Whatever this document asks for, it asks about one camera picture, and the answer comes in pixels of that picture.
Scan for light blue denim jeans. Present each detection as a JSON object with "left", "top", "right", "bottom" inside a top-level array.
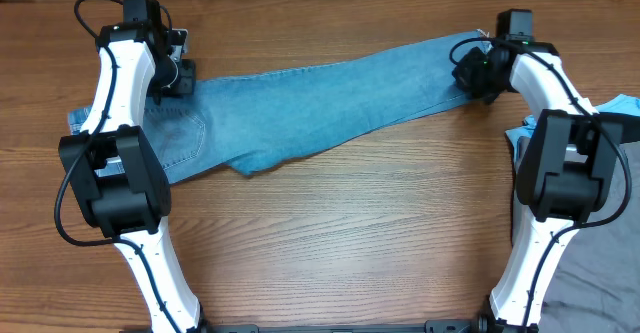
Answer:
[{"left": 67, "top": 29, "right": 494, "bottom": 185}]

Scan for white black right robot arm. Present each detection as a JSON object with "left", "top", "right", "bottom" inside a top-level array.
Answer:
[{"left": 452, "top": 9, "right": 639, "bottom": 332}]

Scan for light blue shirt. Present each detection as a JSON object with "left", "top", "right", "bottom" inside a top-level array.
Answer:
[{"left": 505, "top": 94, "right": 639, "bottom": 163}]

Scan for black garment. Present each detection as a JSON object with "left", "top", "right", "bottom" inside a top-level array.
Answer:
[{"left": 621, "top": 114, "right": 640, "bottom": 144}]

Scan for grey folded garment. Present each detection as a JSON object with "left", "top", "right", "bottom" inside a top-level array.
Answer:
[{"left": 539, "top": 143, "right": 639, "bottom": 333}]

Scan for black rail at table edge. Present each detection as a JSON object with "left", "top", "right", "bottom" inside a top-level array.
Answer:
[{"left": 198, "top": 315, "right": 490, "bottom": 333}]

